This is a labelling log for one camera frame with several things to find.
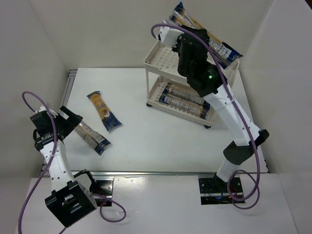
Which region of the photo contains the long yellow spaghetti bag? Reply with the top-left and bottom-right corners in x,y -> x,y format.
163,83 -> 205,105

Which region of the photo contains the label-side blue spaghetti bag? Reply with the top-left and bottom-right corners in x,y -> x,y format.
158,94 -> 210,119

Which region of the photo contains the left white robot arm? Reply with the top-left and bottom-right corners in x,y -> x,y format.
30,106 -> 97,228

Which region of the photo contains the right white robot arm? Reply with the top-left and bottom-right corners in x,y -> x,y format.
174,26 -> 269,182

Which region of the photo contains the yellow blue spaghetti bag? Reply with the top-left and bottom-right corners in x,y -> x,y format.
87,91 -> 122,132

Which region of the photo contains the aluminium table frame rail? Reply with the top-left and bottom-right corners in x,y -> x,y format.
39,69 -> 269,178

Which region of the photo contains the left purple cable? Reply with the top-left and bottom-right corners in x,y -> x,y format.
17,91 -> 127,234

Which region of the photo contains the purple cable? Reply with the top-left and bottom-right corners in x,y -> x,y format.
151,23 -> 260,210
17,91 -> 127,234

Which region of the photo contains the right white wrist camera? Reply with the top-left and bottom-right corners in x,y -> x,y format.
159,26 -> 183,47

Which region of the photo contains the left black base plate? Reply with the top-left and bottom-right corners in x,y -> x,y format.
89,177 -> 114,207

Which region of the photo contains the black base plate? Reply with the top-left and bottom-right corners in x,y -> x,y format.
89,177 -> 114,207
198,177 -> 244,205

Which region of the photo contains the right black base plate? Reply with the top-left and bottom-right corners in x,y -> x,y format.
198,177 -> 244,205

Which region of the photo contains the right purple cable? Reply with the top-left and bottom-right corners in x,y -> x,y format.
151,23 -> 260,210

